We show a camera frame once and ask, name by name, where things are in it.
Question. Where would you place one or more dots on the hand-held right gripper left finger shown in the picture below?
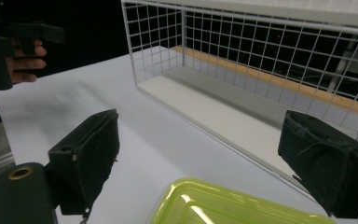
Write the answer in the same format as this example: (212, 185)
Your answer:
(87, 161)

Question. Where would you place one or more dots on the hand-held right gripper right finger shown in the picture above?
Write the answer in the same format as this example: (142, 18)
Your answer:
(326, 165)

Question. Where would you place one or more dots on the green plastic container lid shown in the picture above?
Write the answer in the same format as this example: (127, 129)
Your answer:
(230, 205)

